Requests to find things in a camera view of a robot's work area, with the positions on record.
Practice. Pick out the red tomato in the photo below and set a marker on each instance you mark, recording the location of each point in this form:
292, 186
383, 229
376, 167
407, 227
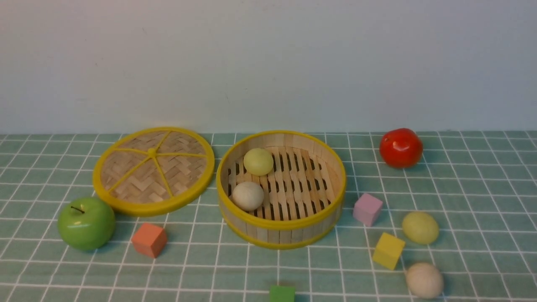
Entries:
401, 148

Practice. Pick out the yellow-rimmed bamboo steamer tray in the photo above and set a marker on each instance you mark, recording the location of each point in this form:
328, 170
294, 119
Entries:
303, 194

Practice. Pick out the yellow cube block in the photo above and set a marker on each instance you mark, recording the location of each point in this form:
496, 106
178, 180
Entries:
388, 251

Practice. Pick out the pink cube block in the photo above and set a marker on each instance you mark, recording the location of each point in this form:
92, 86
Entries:
366, 209

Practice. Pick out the orange cube block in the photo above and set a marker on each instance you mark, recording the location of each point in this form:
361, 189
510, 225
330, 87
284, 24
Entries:
149, 240

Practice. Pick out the yellow-rimmed bamboo steamer lid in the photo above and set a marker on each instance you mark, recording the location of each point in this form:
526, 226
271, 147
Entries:
154, 171

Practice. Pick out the white bun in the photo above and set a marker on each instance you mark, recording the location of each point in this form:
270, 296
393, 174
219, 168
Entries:
424, 280
248, 196

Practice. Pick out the yellow-green bun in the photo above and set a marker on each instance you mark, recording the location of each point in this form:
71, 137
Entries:
258, 161
420, 227

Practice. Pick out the green checkered tablecloth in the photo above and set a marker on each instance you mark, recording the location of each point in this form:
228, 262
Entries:
479, 186

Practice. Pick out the green cube block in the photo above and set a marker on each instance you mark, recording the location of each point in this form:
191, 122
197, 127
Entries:
280, 293

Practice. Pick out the green apple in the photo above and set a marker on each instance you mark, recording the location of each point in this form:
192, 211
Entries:
86, 223

